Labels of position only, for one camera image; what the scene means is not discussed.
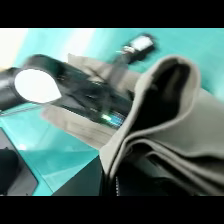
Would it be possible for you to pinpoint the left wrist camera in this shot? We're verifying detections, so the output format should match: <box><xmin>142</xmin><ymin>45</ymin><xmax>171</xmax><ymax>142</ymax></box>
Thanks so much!
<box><xmin>115</xmin><ymin>32</ymin><xmax>157</xmax><ymax>65</ymax></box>

